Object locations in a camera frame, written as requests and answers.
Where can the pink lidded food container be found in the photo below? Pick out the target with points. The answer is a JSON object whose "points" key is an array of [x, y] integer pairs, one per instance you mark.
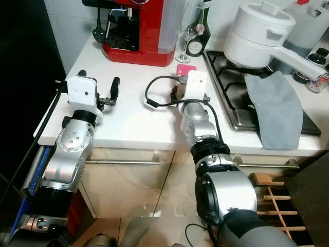
{"points": [[185, 69]]}

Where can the black capped sauce bottle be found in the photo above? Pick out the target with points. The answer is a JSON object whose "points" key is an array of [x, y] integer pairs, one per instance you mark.
{"points": [[321, 55]]}

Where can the grey cloth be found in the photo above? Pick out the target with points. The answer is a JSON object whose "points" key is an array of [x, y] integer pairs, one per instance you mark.
{"points": [[275, 110]]}

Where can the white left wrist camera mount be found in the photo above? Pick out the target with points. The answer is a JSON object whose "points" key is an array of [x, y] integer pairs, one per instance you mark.
{"points": [[84, 95]]}

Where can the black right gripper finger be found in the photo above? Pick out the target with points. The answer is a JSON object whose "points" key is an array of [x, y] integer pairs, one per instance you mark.
{"points": [[175, 93]]}

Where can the red coffee machine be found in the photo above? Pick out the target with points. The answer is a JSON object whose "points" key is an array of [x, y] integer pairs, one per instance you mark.
{"points": [[149, 31]]}

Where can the wooden slatted rack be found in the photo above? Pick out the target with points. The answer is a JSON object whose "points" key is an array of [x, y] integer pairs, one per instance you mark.
{"points": [[277, 211]]}

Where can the clear wine glass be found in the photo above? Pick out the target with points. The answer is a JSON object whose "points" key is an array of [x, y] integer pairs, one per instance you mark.
{"points": [[189, 33]]}

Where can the steel gas hob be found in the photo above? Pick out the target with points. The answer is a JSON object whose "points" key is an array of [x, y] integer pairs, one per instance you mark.
{"points": [[229, 98]]}

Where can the cream kitchen cabinet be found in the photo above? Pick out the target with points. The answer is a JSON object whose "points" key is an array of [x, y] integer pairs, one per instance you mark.
{"points": [[133, 190]]}

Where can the orange flat board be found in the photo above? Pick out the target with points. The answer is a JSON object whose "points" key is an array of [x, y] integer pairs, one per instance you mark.
{"points": [[76, 206]]}

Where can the translucent plastic canister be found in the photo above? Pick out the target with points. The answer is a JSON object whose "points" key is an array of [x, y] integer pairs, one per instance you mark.
{"points": [[306, 25]]}

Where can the dark grey mini fridge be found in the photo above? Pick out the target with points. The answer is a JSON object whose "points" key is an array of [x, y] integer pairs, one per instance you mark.
{"points": [[311, 200]]}

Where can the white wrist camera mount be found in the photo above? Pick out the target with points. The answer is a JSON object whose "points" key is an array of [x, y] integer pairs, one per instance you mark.
{"points": [[84, 95], [195, 85]]}

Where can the dark green bottle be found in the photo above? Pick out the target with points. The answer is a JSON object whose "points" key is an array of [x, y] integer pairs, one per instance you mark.
{"points": [[200, 47]]}

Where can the grey robot left leg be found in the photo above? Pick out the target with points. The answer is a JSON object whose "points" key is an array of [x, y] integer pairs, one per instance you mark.
{"points": [[100, 241]]}

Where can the clear spice bottle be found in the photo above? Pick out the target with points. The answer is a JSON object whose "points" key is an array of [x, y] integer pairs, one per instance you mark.
{"points": [[317, 83]]}

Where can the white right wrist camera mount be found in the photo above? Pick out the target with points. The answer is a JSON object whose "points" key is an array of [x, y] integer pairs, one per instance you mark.
{"points": [[195, 85]]}

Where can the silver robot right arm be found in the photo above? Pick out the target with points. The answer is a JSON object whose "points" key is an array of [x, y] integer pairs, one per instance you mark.
{"points": [[200, 128]]}

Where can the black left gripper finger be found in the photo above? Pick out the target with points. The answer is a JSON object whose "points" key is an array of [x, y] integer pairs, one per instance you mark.
{"points": [[115, 87]]}

